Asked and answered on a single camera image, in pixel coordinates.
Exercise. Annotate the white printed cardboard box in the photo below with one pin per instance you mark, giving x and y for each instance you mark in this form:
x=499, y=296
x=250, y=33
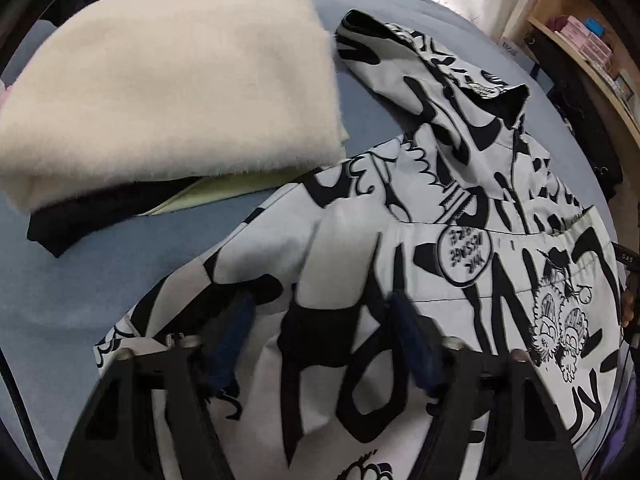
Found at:
x=510, y=45

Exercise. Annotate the pale green folded garment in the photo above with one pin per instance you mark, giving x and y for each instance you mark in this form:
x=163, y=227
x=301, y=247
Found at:
x=210, y=190

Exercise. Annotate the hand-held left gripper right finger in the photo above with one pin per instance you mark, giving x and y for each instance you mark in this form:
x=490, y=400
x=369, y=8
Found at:
x=412, y=340

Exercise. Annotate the stack of pink boxes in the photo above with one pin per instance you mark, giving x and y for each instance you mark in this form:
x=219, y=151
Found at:
x=575, y=30

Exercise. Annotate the black fluffy garment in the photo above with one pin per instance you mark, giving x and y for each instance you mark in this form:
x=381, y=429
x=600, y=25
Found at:
x=85, y=2

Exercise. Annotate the cream fluffy folded garment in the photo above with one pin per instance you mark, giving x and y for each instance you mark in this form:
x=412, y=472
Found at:
x=165, y=85

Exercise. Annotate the person's right hand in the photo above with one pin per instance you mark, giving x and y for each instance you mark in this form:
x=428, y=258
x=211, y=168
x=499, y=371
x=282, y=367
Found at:
x=627, y=305

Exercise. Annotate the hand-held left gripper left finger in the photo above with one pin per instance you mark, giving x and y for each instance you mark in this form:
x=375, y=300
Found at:
x=227, y=335

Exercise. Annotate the wooden shelf unit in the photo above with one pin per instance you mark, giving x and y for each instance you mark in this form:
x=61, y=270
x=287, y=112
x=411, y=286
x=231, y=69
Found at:
x=565, y=47

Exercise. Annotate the black white printed jacket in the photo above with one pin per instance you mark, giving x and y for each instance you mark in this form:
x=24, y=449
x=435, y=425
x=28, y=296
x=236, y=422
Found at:
x=350, y=240

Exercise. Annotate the black folded garment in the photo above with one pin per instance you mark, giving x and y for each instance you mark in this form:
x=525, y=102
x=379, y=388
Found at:
x=85, y=215

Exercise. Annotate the small blue box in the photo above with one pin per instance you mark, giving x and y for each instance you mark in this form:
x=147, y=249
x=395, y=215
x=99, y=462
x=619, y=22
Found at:
x=593, y=26

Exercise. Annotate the black hanging clothes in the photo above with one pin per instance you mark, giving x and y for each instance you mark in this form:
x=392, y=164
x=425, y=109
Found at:
x=575, y=105

